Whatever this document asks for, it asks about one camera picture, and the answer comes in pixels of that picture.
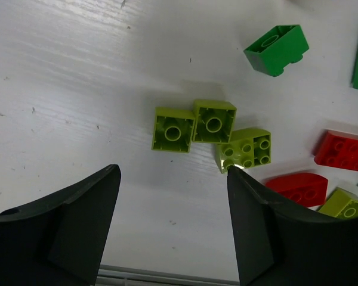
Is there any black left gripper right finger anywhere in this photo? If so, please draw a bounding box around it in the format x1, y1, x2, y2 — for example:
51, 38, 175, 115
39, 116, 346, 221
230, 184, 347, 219
227, 167, 358, 285

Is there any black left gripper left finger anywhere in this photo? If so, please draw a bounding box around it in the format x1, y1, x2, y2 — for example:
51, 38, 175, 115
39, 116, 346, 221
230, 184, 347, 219
0, 164, 121, 285

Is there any lime sloped lego brick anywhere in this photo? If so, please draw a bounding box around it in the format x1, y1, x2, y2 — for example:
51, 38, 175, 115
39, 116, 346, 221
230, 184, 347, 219
216, 128, 271, 173

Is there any red rounded lego brick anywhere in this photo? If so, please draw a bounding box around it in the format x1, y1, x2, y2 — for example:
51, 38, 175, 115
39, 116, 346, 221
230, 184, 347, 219
265, 172, 328, 207

